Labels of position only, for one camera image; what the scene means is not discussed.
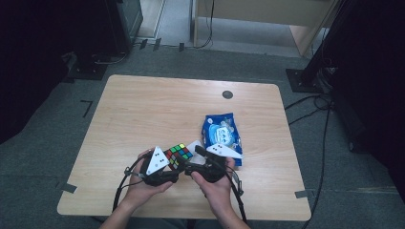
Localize person's legs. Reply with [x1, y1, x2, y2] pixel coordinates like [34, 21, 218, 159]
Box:
[127, 218, 224, 229]

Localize left hand-held gripper cable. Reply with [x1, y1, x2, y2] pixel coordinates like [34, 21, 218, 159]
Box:
[112, 152, 151, 213]

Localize long black floor cable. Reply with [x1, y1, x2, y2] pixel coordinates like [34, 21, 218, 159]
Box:
[300, 104, 332, 229]

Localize black curtain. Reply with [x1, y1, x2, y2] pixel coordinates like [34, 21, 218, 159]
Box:
[318, 0, 405, 204]
[0, 0, 113, 146]

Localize black stand with square base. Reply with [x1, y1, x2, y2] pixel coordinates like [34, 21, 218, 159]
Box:
[285, 0, 350, 94]

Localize black flat stand base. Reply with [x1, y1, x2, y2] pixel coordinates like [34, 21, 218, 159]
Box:
[65, 52, 109, 81]

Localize right hand-held gripper cable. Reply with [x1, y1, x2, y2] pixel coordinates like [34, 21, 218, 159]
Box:
[216, 156, 248, 223]

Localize multicoloured puzzle cube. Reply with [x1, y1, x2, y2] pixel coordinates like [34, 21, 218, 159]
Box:
[163, 142, 194, 172]

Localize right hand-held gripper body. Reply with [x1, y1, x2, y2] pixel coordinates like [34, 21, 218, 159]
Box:
[197, 142, 244, 184]

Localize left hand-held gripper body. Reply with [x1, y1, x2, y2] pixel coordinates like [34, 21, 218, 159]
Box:
[139, 146, 180, 187]

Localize white wet wipe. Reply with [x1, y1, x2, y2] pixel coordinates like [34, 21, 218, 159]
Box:
[185, 139, 206, 166]

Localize grey tape strip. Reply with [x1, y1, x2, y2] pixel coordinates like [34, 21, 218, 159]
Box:
[60, 182, 78, 194]
[294, 189, 315, 199]

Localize black cabinet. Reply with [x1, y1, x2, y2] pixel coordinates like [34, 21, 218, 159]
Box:
[104, 0, 144, 55]

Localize hand-held gripper cable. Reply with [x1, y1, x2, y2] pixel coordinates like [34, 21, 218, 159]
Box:
[216, 156, 248, 223]
[112, 152, 151, 213]

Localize black hanging cable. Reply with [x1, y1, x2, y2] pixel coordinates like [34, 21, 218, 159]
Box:
[192, 0, 215, 51]

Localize black angled floor tape mark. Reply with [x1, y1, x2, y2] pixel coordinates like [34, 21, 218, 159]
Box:
[79, 99, 94, 118]

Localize person's left hand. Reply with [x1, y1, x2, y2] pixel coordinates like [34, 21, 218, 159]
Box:
[122, 148, 175, 208]

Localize dark cable by stand base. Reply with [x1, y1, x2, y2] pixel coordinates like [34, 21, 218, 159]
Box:
[91, 52, 129, 67]

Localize blue wet wipes pack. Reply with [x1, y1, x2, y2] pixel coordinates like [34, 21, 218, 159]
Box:
[201, 112, 245, 167]

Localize light wooden desk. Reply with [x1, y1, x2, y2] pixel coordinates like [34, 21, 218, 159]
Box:
[190, 0, 339, 58]

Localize person's right hand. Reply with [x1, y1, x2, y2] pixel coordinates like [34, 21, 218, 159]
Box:
[190, 156, 237, 211]

